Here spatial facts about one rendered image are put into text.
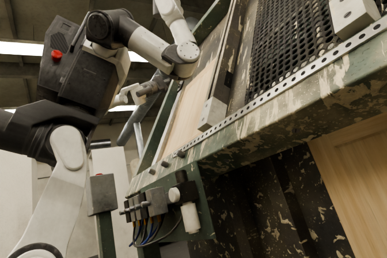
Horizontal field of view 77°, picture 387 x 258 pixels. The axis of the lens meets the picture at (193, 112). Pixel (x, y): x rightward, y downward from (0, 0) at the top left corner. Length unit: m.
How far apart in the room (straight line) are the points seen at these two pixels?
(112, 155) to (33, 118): 4.11
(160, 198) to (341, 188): 0.56
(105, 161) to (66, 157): 4.09
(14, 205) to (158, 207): 2.47
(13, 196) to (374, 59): 3.18
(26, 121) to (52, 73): 0.17
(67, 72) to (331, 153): 0.85
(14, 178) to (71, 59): 2.47
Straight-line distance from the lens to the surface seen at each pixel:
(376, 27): 0.56
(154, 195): 0.91
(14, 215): 3.24
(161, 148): 1.30
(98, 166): 4.86
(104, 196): 1.34
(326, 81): 0.55
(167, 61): 0.82
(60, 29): 1.03
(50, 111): 0.89
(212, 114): 0.87
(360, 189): 0.79
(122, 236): 4.79
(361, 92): 0.53
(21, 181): 3.28
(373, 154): 0.77
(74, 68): 0.92
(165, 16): 0.95
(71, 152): 0.82
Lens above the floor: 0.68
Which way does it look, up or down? 20 degrees up
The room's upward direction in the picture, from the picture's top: 15 degrees counter-clockwise
